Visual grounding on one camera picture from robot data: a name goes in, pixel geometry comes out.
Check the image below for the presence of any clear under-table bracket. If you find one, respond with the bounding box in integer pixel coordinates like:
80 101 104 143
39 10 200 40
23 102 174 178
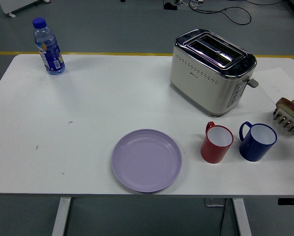
204 198 226 207

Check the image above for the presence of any white cable bundle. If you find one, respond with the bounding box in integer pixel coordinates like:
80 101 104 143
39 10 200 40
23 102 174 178
175 0 204 7

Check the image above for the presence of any lilac round plate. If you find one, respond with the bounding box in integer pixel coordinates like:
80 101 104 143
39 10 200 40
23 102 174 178
111 128 183 194

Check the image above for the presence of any grey toaster lever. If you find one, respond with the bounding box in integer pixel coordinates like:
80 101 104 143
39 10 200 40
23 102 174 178
245 77 259 89

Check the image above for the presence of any black floor cable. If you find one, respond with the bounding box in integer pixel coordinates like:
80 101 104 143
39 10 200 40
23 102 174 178
188 0 285 25

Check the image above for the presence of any blue mug white inside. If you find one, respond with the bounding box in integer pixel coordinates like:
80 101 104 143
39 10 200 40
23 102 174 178
238 121 278 162

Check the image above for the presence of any white table leg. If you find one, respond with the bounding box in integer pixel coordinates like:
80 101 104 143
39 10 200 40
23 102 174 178
51 197 72 236
232 198 252 236

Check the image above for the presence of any clear water bottle blue cap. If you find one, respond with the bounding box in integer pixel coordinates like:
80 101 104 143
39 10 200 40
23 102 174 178
32 17 66 76

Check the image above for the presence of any slice of bread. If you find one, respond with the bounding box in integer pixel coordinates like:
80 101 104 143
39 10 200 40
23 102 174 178
274 97 294 121

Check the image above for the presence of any black cable under table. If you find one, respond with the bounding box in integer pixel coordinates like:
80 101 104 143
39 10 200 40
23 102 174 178
218 198 228 236

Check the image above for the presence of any cream and chrome toaster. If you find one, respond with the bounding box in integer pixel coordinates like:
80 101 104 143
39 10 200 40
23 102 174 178
169 29 259 118

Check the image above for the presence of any metal toast rack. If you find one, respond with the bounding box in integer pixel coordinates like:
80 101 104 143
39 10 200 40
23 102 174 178
272 99 294 137

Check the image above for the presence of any red mug white inside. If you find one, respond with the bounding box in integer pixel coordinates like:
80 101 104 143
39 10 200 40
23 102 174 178
200 121 235 164

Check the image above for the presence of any white panel with feet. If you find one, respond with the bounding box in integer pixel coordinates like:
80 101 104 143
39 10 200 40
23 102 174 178
0 0 51 18

